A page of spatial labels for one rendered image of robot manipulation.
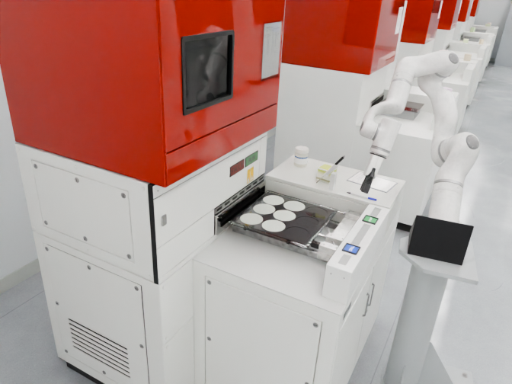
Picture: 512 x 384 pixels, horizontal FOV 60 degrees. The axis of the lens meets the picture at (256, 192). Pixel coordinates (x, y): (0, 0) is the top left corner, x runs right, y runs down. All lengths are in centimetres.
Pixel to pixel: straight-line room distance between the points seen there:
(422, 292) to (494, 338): 105
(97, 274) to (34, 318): 110
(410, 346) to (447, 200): 72
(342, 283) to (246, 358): 59
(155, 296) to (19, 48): 99
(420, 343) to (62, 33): 193
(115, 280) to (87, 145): 55
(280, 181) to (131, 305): 89
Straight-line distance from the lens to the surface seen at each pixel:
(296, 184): 213
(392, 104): 202
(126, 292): 184
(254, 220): 191
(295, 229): 187
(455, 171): 205
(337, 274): 158
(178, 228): 166
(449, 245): 198
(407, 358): 234
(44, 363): 268
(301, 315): 167
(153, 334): 188
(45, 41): 166
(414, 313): 217
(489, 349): 299
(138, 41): 136
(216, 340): 199
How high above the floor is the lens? 185
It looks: 26 degrees down
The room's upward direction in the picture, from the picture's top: 3 degrees clockwise
